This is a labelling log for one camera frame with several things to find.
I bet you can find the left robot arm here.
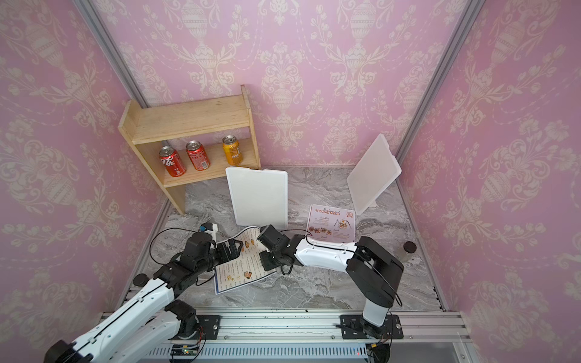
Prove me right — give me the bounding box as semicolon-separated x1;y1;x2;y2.
44;231;244;362

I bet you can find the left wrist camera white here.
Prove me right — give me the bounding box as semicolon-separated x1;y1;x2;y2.
199;222;218;240

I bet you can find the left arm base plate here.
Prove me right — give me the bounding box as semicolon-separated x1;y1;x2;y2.
197;315;222;340

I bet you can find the red cola can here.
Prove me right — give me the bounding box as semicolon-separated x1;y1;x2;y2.
159;146;186;178

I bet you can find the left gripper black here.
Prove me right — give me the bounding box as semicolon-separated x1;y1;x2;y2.
196;237;245;276

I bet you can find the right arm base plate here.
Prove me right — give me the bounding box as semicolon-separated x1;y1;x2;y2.
336;313;404;340

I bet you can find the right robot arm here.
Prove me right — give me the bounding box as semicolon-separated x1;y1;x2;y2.
257;225;404;339

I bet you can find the red soda can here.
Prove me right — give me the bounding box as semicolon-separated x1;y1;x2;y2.
185;140;210;171

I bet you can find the wooden shelf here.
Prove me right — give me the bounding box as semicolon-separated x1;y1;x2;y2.
118;85;262;215

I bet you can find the small circuit board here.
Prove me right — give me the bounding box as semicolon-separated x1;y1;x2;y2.
170;345;201;357

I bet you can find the blue-bordered dim sum menu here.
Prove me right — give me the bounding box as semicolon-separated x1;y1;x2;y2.
214;226;275;295

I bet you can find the aluminium rail frame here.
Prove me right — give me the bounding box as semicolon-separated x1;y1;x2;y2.
79;308;478;363

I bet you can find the orange soda can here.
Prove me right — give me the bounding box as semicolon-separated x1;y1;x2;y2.
222;136;243;166

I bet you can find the pink special menu sheet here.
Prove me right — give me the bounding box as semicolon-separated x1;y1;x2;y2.
307;204;356;244

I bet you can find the small jar with black lid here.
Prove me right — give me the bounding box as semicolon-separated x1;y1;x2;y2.
397;241;418;263

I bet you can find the white acrylic menu rack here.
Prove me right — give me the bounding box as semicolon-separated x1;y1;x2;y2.
225;166;288;229

